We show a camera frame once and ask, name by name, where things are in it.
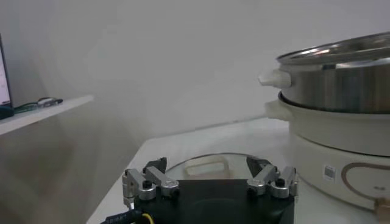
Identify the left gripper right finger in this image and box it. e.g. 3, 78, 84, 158
246, 155, 299, 200

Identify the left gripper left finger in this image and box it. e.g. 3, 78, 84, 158
121, 156, 180, 201

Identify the round glass pot lid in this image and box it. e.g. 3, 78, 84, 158
164, 152, 275, 182

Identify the perforated steel steamer basket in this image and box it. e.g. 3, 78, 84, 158
257, 32, 390, 115

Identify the white electric cooker base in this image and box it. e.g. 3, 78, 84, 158
264, 94, 390, 222

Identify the white side table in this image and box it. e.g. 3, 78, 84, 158
0, 94, 95, 138

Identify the small black device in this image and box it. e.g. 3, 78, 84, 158
37, 96, 64, 108

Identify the green tool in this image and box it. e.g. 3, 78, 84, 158
13, 102, 40, 114

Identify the blue object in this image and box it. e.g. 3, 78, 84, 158
0, 105, 15, 120

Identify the black monitor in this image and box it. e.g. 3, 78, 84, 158
0, 33, 13, 108

